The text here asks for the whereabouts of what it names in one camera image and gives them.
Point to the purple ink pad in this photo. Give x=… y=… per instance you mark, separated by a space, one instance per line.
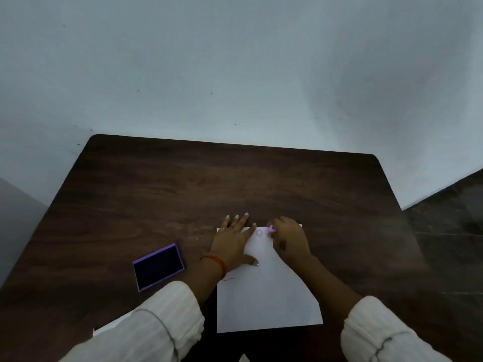
x=158 y=267

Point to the person's left hand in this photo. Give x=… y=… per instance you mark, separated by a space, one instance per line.
x=230 y=248

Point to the white ink pad lid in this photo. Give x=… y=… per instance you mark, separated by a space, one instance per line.
x=113 y=324

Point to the white shirt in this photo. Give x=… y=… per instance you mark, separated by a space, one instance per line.
x=151 y=328

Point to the person's left forearm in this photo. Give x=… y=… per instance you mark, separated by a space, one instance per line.
x=202 y=278

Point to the person's right hand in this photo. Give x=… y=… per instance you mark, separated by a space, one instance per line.
x=292 y=241

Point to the white paper sheet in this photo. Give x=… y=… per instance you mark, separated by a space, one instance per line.
x=264 y=297

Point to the small pink stamp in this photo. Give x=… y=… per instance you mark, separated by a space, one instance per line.
x=271 y=229

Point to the person's right forearm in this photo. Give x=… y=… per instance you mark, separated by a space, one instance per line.
x=328 y=290

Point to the orange thread wristband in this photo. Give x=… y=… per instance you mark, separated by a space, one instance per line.
x=217 y=260

